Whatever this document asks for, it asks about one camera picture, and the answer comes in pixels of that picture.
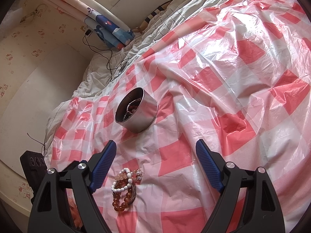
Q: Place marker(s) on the white headboard panel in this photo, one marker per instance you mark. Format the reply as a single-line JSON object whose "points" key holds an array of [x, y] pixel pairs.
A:
{"points": [[24, 121]]}

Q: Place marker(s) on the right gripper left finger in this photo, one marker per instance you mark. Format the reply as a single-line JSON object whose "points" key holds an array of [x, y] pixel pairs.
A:
{"points": [[51, 212]]}

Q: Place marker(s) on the white grid duvet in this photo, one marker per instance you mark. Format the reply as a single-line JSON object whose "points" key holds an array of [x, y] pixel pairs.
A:
{"points": [[97, 78]]}

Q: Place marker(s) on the striped pillow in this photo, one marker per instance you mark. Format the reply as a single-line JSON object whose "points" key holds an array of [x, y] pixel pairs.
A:
{"points": [[147, 20]]}

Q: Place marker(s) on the wall power adapter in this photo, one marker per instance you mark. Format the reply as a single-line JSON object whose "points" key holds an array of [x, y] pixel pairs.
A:
{"points": [[88, 32]]}

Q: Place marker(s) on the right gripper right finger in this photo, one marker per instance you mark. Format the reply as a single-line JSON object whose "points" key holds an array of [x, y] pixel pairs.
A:
{"points": [[261, 211]]}

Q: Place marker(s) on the blue cartoon curtain left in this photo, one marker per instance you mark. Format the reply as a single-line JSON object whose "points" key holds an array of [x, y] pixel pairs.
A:
{"points": [[109, 32]]}

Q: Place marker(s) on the round black charger pad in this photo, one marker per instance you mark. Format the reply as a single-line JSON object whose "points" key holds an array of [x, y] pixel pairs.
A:
{"points": [[123, 67]]}

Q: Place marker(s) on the red white checkered plastic sheet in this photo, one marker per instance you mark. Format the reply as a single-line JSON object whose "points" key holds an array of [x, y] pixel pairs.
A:
{"points": [[236, 75]]}

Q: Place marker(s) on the round metal tin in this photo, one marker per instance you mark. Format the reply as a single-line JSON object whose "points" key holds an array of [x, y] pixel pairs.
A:
{"points": [[137, 111]]}

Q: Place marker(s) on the silver bangle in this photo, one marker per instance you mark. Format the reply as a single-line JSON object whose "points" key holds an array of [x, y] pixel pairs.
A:
{"points": [[128, 196]]}

